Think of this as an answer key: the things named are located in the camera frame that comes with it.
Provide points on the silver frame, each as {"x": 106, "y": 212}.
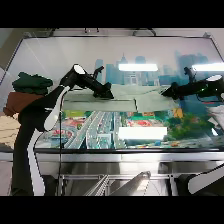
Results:
{"x": 100, "y": 157}

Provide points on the pale green T-shirt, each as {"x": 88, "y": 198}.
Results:
{"x": 126, "y": 100}

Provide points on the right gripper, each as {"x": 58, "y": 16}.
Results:
{"x": 173, "y": 91}

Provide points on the cream garment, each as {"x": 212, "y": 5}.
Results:
{"x": 8, "y": 131}

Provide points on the brown garment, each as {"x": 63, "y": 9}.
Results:
{"x": 20, "y": 101}

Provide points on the dark green garment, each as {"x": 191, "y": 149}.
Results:
{"x": 31, "y": 83}

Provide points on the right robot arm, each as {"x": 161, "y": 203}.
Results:
{"x": 203, "y": 87}

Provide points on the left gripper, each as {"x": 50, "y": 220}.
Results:
{"x": 104, "y": 91}

